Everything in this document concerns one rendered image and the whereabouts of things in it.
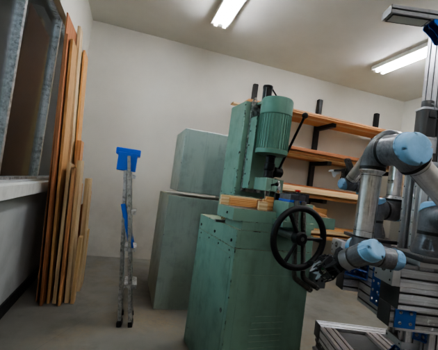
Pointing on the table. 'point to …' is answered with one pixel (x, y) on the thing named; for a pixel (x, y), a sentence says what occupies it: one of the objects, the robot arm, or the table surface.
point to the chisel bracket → (265, 184)
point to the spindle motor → (274, 126)
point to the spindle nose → (269, 166)
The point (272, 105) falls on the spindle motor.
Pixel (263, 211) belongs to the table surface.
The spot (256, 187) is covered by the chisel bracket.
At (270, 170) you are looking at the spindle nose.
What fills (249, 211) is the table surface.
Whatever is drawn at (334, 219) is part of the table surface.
